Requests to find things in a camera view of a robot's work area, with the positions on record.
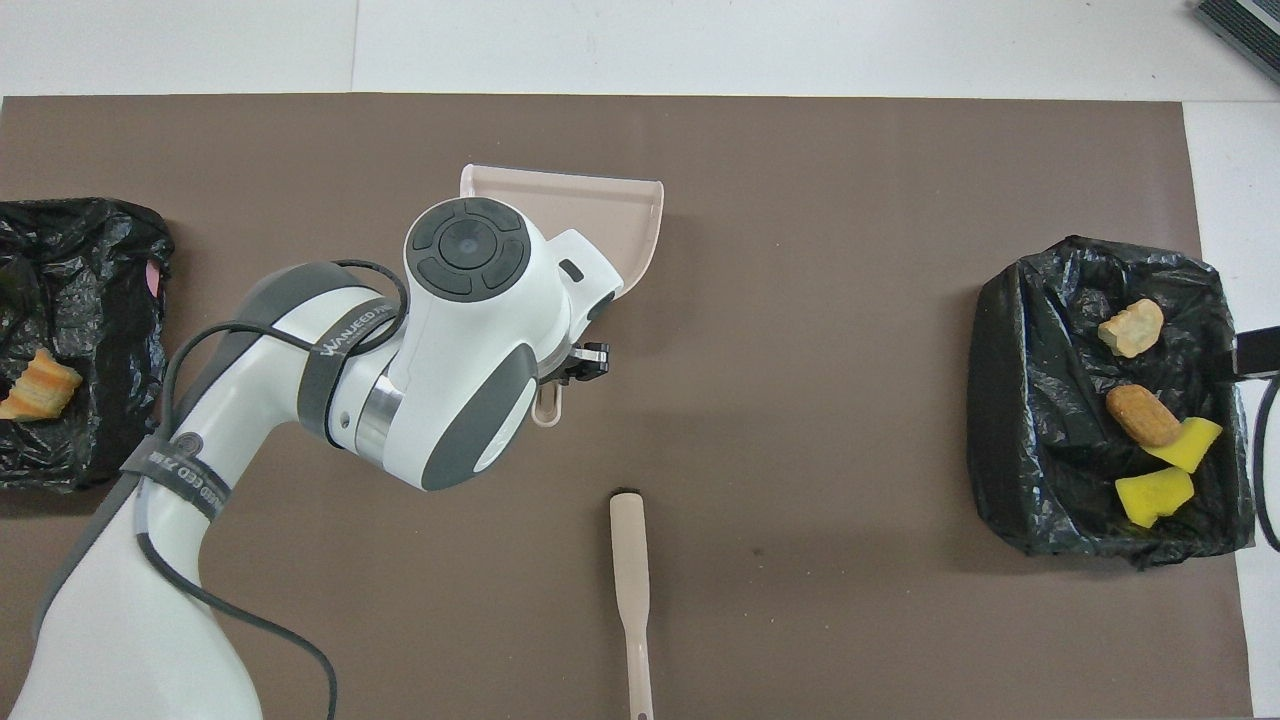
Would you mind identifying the brown fried nugget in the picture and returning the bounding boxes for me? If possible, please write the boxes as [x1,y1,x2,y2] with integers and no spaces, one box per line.
[1105,385,1183,448]

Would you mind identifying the beige plastic dustpan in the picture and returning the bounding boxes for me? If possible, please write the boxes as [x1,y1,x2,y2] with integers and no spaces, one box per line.
[459,164,666,428]

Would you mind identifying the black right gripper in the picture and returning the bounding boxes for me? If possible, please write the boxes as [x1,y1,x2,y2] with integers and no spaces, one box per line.
[1232,327,1280,380]

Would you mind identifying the grey ribbed panel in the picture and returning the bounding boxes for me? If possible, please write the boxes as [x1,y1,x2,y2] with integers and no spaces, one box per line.
[1190,0,1280,86]

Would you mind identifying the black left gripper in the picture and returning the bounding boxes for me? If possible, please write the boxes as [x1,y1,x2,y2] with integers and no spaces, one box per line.
[540,342,612,386]

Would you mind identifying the tan toast chunk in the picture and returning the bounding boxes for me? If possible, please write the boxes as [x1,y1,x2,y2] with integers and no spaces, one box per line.
[0,348,84,422]

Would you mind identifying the bin with black bag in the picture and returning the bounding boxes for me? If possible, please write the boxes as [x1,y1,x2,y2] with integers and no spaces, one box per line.
[0,197,176,493]
[966,235,1256,571]

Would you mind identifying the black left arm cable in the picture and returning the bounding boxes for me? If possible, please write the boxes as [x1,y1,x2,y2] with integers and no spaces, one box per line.
[135,259,409,720]

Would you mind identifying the small croissant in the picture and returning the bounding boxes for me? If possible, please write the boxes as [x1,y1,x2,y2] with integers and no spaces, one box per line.
[1098,298,1166,359]

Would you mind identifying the small yellow sponge piece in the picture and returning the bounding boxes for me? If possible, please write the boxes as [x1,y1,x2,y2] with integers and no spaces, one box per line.
[1143,417,1224,474]

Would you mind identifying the brown table mat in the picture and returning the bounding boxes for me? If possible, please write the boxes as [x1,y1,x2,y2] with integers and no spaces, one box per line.
[0,93,1253,720]

